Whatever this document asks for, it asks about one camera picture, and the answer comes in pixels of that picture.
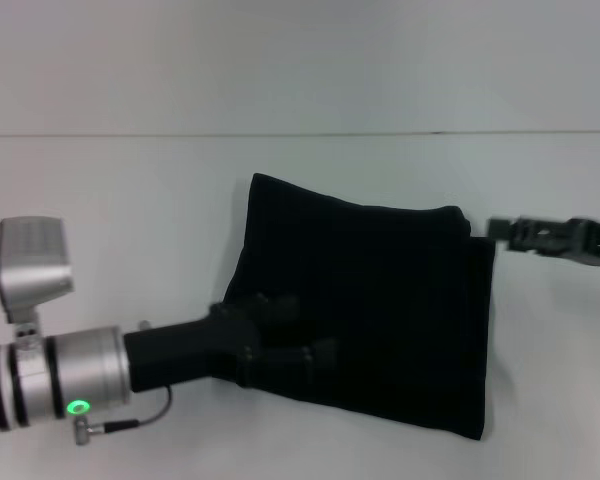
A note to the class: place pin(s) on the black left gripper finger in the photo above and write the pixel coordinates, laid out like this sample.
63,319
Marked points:
275,310
300,357

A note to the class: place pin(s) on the black shirt with FREE print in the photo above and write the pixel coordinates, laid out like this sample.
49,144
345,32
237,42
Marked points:
370,300

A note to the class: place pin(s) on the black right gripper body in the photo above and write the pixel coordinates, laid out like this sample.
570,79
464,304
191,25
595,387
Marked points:
575,245

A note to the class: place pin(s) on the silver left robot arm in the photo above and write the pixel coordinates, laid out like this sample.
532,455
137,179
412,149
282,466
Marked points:
45,380

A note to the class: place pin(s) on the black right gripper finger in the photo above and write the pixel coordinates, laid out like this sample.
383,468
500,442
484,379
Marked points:
515,231

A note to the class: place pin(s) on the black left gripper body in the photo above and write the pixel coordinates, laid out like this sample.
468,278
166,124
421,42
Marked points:
190,350

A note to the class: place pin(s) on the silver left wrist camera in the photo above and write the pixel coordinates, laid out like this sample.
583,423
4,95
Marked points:
32,265

